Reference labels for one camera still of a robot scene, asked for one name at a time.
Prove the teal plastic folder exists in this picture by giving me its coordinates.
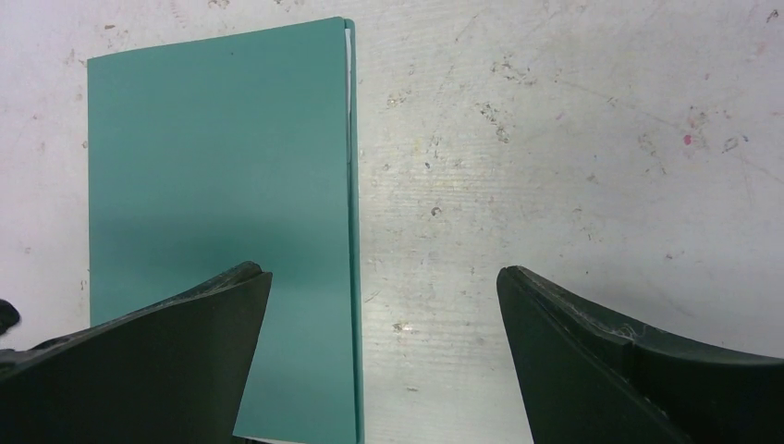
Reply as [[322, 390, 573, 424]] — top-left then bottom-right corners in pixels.
[[87, 17, 364, 443]]

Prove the white paper sheet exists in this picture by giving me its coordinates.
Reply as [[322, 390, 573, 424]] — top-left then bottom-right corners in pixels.
[[344, 27, 354, 117]]

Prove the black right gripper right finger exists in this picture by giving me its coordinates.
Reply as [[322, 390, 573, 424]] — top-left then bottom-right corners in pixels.
[[496, 266, 783, 443]]

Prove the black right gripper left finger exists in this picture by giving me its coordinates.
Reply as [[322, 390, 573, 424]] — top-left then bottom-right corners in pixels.
[[1, 262, 272, 443]]

